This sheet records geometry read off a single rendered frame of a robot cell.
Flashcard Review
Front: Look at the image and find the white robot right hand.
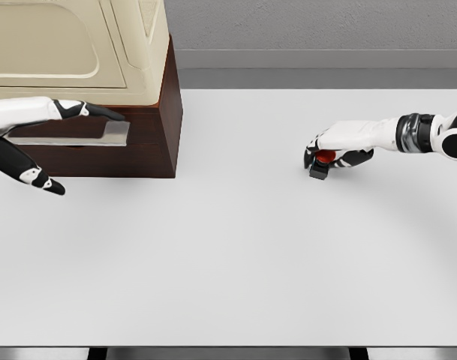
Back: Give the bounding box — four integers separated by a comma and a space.
304, 119, 381, 170

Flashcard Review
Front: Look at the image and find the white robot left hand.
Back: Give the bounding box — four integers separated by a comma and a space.
0, 96, 126, 197

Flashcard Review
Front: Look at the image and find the red button black switch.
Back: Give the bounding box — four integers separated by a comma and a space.
308, 149, 337, 181

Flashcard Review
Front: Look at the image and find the grey metal drawer handle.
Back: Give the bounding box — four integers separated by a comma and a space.
5, 120, 132, 148

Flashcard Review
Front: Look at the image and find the beige cabinet drawer front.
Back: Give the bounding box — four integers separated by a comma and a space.
0, 0, 128, 90

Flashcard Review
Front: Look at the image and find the beige cabinet body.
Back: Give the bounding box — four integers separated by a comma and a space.
0, 0, 173, 109

